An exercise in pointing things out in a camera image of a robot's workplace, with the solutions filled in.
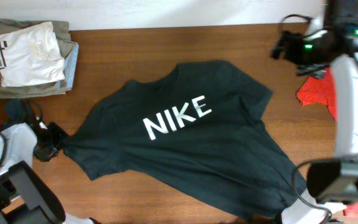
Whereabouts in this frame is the folded olive green garment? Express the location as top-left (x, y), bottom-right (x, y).
top-left (0, 21), bottom-right (73, 99)

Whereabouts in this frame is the folded white t-shirt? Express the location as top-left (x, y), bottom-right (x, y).
top-left (0, 22), bottom-right (65, 87)

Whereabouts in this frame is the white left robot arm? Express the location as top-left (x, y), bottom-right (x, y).
top-left (0, 99), bottom-right (97, 224)

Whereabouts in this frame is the dark green Nike t-shirt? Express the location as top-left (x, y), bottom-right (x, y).
top-left (63, 60), bottom-right (306, 219)

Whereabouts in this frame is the red printed t-shirt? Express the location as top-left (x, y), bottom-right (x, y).
top-left (296, 68), bottom-right (337, 121)

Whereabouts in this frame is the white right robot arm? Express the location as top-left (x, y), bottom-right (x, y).
top-left (271, 0), bottom-right (358, 223)

